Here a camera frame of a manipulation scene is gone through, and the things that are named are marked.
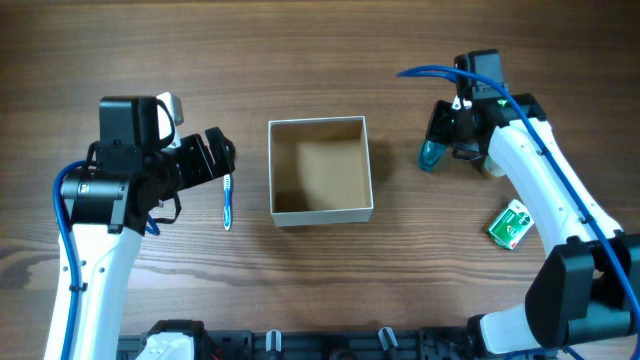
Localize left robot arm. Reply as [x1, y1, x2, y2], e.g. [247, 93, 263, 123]
[45, 92, 401, 359]

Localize blue mouthwash bottle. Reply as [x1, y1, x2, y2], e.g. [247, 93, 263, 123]
[418, 140, 447, 172]

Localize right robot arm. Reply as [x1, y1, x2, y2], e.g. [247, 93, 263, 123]
[404, 49, 639, 358]

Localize black mounting rail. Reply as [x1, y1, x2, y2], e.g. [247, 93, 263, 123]
[117, 319, 501, 360]

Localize white cardboard box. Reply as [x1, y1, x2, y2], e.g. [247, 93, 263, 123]
[268, 116, 374, 227]

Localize blue white toothbrush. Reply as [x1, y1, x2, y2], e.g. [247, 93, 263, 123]
[223, 174, 233, 231]

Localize green white soap packet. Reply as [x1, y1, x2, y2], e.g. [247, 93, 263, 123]
[487, 199, 534, 250]

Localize white lotion tube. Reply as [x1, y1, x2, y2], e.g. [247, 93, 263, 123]
[480, 156, 505, 178]

